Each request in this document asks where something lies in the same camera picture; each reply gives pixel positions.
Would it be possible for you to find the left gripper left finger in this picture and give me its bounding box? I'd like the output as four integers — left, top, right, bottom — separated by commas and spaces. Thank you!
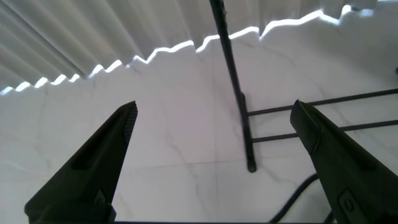
24, 100, 139, 223

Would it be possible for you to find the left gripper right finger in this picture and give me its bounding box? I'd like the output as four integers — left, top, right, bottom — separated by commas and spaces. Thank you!
289, 99, 398, 223

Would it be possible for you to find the black clothes rack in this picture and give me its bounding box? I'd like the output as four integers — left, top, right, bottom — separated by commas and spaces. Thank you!
208, 0, 398, 174

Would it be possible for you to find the white curtain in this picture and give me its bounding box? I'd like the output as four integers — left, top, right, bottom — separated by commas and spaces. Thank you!
0, 0, 379, 91

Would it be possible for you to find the black cable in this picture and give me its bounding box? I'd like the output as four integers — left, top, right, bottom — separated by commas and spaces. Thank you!
269, 173, 335, 223

